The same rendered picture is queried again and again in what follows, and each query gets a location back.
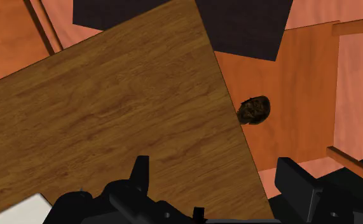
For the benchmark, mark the dark brown round lump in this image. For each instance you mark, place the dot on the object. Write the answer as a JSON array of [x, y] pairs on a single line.
[[255, 110]]

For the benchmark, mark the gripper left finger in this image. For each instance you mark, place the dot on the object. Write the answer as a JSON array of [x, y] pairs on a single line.
[[128, 201]]

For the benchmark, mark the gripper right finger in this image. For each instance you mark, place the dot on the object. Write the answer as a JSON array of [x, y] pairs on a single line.
[[295, 186]]

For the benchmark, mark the white flat object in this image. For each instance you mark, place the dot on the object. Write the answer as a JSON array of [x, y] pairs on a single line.
[[20, 212]]

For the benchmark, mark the orange wooden chair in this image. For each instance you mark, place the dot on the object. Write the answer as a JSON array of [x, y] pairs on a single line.
[[295, 77]]

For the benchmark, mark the brown wooden table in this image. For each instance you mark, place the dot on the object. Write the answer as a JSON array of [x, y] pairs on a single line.
[[113, 108]]

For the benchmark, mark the orange wooden furniture panel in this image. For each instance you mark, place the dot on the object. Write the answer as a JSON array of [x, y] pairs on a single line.
[[10, 34]]

